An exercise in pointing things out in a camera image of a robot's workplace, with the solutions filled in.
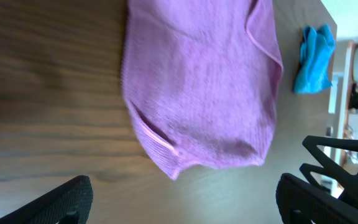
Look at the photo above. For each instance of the purple microfiber cloth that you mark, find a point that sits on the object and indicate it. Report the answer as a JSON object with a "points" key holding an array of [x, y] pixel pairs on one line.
{"points": [[200, 80]]}

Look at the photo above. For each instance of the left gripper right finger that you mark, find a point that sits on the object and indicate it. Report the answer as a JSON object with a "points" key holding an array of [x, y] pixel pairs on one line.
{"points": [[328, 194]]}

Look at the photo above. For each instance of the blue microfiber cloth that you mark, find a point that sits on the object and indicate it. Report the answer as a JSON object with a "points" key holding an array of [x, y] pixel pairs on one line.
{"points": [[316, 49]]}

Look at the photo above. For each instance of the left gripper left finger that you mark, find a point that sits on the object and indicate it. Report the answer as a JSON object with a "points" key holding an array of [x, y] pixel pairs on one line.
{"points": [[69, 203]]}

